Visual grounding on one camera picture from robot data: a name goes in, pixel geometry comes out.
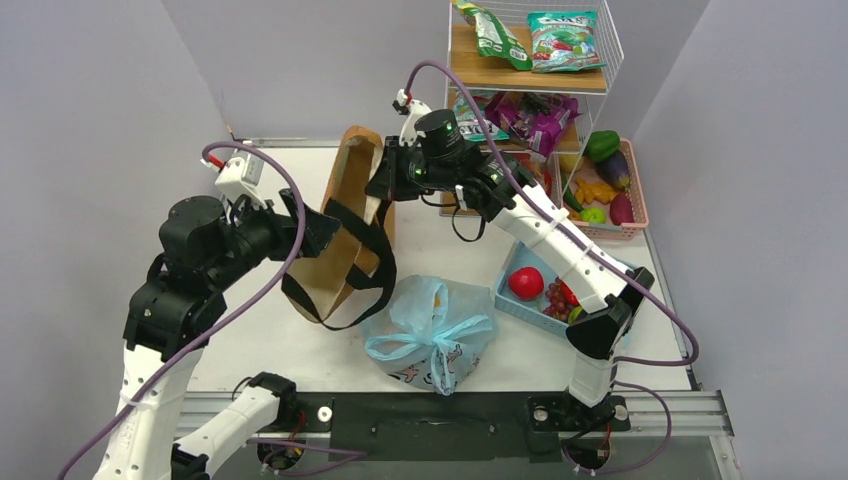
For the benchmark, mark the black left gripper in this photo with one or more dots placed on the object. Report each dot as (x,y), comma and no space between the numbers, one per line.
(286,227)

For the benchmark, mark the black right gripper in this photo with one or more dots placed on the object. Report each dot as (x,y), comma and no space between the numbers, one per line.
(389,184)

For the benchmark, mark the orange cloth tote bag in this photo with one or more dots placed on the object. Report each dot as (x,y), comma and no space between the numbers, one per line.
(360,255)

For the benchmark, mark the light blue plastic grocery bag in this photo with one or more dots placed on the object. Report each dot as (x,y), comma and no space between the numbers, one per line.
(432,334)

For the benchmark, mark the green snack bag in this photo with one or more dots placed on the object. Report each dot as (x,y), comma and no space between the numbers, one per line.
(493,38)

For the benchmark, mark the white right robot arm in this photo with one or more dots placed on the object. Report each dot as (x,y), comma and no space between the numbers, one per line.
(520,207)

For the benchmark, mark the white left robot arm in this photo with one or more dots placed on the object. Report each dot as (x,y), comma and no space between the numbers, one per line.
(206,248)

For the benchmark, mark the red candy bag bottom shelf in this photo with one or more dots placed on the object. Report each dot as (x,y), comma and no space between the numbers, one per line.
(538,166)

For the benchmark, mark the purple candy bag middle shelf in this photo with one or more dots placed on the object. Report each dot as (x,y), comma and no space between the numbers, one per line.
(537,121)

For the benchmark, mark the teal candy bag top right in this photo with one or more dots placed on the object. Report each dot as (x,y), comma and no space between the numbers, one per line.
(564,41)

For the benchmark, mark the light blue plastic basket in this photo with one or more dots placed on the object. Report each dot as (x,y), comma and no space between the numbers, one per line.
(523,308)

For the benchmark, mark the red toy apple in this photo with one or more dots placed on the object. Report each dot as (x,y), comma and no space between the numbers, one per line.
(526,283)

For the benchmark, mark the small green toy lime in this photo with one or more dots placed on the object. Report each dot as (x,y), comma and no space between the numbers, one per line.
(593,215)

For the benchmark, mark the purple toy grapes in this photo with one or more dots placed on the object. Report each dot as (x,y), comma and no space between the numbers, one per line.
(558,307)

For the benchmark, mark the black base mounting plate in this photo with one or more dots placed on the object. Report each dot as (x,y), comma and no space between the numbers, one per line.
(462,427)

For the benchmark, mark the red toy bell pepper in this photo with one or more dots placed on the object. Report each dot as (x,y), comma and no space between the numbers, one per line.
(568,295)

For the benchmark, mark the pink plastic basket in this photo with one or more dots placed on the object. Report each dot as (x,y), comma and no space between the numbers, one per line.
(572,167)

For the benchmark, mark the green toy bell pepper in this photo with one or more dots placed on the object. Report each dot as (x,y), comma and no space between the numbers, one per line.
(601,145)

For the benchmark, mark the green toy apple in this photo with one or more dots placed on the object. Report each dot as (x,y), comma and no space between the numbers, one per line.
(574,315)

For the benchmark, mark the purple toy eggplant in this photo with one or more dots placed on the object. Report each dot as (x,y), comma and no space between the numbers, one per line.
(615,171)

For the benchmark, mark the maroon toy vegetable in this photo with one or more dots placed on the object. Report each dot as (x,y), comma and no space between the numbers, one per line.
(621,210)

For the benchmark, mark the white wire wooden shelf rack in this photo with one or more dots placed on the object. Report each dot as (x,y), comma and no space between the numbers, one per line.
(590,87)

